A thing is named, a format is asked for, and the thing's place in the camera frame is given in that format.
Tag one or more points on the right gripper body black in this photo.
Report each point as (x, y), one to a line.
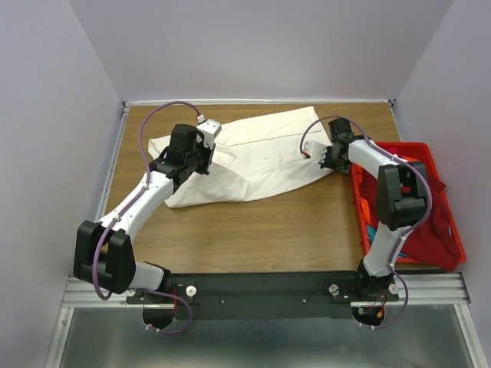
(334, 163)

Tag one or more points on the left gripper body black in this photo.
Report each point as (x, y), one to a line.
(199, 162)

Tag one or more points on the white t shirt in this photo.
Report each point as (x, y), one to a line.
(257, 158)

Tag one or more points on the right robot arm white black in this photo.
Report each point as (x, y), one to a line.
(376, 271)

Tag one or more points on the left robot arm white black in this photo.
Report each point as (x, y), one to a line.
(104, 252)

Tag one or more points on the orange t shirt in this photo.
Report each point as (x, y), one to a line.
(364, 209)

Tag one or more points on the teal t shirt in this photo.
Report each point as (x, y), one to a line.
(371, 232)

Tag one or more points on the dark red t shirt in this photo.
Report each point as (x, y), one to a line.
(435, 242)

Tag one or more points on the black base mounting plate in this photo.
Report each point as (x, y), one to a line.
(264, 296)

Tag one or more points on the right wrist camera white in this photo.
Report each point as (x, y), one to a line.
(315, 151)

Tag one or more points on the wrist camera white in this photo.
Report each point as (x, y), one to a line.
(209, 129)
(315, 151)

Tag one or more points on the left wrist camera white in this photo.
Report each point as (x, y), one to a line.
(209, 129)

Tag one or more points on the aluminium table frame rail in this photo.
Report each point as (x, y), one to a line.
(65, 315)

